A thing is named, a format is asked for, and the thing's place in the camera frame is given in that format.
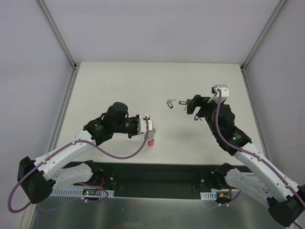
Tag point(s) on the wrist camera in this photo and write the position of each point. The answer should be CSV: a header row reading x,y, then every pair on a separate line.
x,y
220,93
145,124

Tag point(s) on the black tag key right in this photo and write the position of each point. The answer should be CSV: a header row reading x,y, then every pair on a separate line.
x,y
196,118

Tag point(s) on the right aluminium frame post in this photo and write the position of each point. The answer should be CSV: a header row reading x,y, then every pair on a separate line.
x,y
264,32

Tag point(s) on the aluminium rail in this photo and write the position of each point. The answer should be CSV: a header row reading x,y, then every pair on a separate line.
x,y
278,99
25,217

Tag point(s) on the white cable duct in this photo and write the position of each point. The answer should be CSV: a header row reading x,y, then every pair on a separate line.
x,y
208,195
81,192

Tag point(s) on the aluminium frame post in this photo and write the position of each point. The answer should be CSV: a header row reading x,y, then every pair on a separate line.
x,y
264,32
56,32

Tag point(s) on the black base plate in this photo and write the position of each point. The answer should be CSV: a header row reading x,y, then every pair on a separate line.
x,y
165,181

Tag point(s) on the right white cable duct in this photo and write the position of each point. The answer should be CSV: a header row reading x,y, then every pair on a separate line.
x,y
208,195

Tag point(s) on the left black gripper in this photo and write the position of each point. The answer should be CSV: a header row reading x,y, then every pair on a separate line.
x,y
133,125

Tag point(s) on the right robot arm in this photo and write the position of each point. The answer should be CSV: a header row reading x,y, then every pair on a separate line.
x,y
283,197

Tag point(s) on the red handled key organizer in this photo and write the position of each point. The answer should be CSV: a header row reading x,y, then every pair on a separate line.
x,y
150,136

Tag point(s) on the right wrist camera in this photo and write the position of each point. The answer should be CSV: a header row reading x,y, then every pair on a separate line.
x,y
220,93

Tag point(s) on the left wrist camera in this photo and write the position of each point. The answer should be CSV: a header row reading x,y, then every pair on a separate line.
x,y
145,124

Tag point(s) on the left white cable duct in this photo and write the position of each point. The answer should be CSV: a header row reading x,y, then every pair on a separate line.
x,y
81,192

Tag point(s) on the right aluminium rail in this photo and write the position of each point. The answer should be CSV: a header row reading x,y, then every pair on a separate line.
x,y
278,99

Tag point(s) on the black tag key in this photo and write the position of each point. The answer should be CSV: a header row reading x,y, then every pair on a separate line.
x,y
184,103
170,103
196,118

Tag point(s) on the left aluminium rail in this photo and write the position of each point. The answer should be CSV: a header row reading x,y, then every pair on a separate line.
x,y
25,217

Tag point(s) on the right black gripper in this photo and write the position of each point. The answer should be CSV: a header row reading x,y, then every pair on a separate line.
x,y
198,103

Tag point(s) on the left aluminium frame post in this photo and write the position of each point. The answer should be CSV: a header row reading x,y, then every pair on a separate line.
x,y
56,32

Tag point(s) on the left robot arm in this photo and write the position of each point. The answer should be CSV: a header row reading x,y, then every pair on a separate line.
x,y
40,176

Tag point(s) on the black tag key far left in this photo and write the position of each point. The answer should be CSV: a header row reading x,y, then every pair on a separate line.
x,y
170,103

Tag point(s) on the black tag key middle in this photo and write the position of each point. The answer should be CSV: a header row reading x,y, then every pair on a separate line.
x,y
184,103

